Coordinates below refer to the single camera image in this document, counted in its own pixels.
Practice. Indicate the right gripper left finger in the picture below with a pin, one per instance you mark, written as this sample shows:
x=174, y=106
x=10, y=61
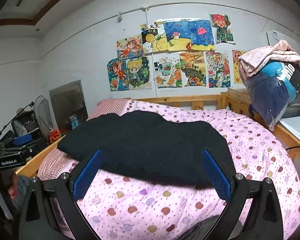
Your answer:
x=83, y=175

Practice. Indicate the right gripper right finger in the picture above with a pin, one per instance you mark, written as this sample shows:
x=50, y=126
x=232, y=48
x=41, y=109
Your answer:
x=220, y=169

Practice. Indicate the black puffer jacket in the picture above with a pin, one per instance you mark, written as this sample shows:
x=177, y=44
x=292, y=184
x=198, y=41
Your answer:
x=145, y=146

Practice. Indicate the bag of clothes pile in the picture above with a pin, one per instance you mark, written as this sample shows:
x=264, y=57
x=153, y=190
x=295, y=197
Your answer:
x=271, y=75

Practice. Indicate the person's left hand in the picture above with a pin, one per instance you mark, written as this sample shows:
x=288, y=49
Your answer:
x=12, y=185

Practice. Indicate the cluttered storage shelf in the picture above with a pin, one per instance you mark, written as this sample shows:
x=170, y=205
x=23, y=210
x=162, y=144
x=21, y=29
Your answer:
x=26, y=132

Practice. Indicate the red checkered pillow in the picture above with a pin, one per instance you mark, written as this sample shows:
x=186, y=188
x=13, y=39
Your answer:
x=56, y=160

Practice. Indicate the pink spotted duvet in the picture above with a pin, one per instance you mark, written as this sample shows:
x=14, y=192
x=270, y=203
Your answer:
x=152, y=184

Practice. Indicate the white electric fan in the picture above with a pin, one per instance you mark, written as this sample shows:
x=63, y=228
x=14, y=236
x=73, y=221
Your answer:
x=43, y=115

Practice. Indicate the colourful comic drawing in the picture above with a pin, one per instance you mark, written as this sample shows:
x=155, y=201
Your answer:
x=218, y=69

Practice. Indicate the dinosaur landscape drawing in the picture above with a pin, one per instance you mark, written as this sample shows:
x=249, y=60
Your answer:
x=193, y=66

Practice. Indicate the swimming girl drawing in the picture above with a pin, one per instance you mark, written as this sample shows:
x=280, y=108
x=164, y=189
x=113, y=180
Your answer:
x=117, y=75

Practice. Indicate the fruit cup drawing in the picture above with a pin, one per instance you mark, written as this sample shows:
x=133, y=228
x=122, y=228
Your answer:
x=167, y=70

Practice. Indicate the yellow bear drawing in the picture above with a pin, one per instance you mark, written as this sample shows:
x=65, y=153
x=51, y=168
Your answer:
x=236, y=54

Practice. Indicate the blond boy drawing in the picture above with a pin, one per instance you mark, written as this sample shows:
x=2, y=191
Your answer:
x=139, y=76

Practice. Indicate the flying girl drawing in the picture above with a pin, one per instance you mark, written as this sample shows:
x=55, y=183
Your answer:
x=129, y=48

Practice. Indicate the red haired figure drawing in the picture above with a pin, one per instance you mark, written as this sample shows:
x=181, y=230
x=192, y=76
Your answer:
x=223, y=33

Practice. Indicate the blue yellow sea drawing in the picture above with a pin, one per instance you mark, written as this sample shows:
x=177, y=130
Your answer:
x=189, y=34

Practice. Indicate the planet moon drawing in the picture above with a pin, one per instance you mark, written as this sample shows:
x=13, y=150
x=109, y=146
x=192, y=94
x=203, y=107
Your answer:
x=153, y=37

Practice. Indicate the wooden bed frame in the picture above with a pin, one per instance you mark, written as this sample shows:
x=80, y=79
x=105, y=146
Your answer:
x=215, y=102

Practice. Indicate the dark metal wall door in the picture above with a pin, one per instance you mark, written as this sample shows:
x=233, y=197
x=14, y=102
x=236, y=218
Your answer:
x=68, y=106

